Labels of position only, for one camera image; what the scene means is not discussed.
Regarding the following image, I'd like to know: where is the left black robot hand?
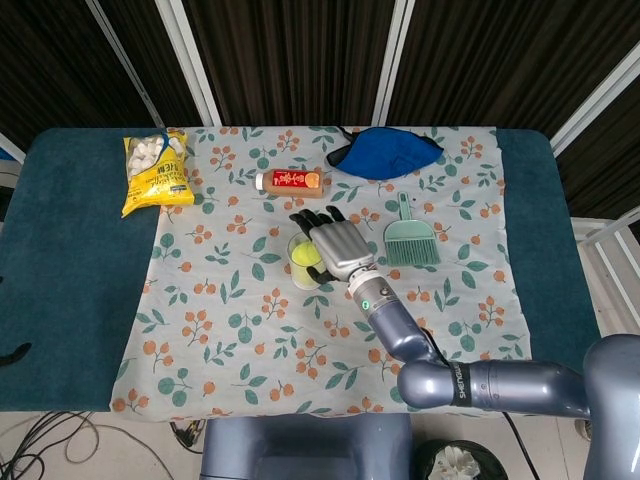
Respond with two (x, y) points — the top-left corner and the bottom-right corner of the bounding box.
(0, 341), (33, 369)

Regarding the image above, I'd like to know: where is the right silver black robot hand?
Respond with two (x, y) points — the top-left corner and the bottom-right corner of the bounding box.
(288, 205), (377, 284)

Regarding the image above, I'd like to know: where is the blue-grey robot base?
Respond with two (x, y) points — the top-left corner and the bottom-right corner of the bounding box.
(199, 412), (415, 480)

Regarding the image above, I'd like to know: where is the clear plastic cup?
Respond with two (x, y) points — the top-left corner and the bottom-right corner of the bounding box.
(286, 231), (328, 292)

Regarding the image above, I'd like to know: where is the green mini dustpan brush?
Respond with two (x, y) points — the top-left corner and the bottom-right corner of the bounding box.
(383, 191), (443, 268)

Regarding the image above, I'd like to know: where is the orange juice bottle red label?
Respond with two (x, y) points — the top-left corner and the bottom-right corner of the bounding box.
(254, 168), (332, 200)

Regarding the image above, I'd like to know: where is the blue eye mask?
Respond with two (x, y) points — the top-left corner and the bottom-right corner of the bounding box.
(325, 126), (446, 181)

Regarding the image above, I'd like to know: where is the teal table cover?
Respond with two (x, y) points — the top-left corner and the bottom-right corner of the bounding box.
(0, 126), (601, 414)

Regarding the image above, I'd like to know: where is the floral print tablecloth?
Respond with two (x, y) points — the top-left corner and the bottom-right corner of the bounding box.
(109, 124), (532, 419)

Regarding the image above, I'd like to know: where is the yellow snack bag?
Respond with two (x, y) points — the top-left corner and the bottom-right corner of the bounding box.
(120, 129), (196, 218)

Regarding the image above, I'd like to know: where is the black trash bin with paper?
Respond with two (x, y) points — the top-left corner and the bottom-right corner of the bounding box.
(414, 438), (509, 480)

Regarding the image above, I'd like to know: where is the white metal rack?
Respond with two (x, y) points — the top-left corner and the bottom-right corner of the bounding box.
(571, 214), (640, 346)

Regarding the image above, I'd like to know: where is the black floor cable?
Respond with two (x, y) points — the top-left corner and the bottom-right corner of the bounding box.
(0, 409), (99, 480)

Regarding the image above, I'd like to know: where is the tan floor cable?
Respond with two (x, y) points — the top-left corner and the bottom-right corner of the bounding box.
(62, 413), (176, 480)

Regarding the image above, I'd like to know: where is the white metal frame post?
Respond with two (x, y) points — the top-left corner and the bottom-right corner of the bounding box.
(548, 43), (640, 157)
(153, 0), (223, 127)
(0, 131), (27, 164)
(371, 0), (417, 127)

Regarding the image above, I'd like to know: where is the grey metal frame post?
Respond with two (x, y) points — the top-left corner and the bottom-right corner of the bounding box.
(83, 0), (166, 129)

